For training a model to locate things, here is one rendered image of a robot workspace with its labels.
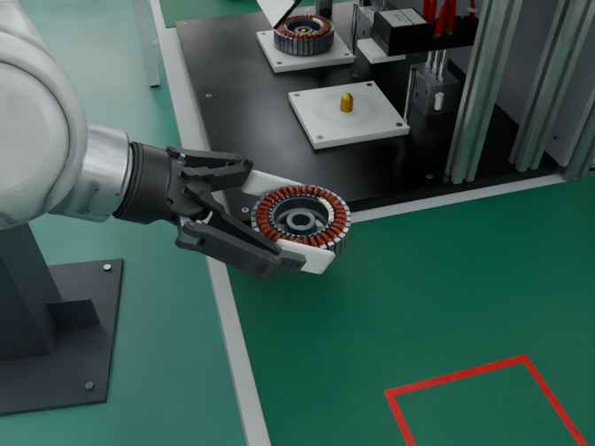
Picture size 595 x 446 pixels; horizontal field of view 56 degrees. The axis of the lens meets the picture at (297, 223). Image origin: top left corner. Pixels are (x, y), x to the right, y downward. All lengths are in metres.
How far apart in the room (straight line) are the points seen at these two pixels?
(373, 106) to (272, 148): 0.18
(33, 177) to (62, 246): 1.61
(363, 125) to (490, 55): 0.25
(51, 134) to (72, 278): 1.49
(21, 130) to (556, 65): 0.62
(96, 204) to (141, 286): 1.20
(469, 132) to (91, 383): 1.11
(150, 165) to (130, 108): 1.99
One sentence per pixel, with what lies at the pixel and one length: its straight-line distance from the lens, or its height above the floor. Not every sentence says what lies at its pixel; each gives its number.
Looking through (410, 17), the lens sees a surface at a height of 0.92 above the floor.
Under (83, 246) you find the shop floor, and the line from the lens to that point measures 1.88.
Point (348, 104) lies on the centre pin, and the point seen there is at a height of 0.80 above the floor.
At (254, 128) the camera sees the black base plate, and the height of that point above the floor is 0.77.
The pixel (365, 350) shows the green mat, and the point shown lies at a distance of 0.61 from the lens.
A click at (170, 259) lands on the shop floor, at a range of 1.76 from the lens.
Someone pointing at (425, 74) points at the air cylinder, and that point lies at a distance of 0.93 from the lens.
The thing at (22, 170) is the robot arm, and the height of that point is 1.08.
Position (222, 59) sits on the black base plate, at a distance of 1.08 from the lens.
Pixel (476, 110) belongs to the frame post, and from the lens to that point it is 0.73.
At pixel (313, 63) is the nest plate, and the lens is 1.04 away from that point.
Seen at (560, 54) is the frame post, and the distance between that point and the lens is 0.76.
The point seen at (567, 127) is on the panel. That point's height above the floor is 0.82.
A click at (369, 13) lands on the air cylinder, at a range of 1.13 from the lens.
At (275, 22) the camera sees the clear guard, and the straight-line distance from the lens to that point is 0.60.
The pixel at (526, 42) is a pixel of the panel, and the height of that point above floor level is 0.89.
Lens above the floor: 1.25
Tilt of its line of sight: 43 degrees down
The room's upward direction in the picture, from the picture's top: straight up
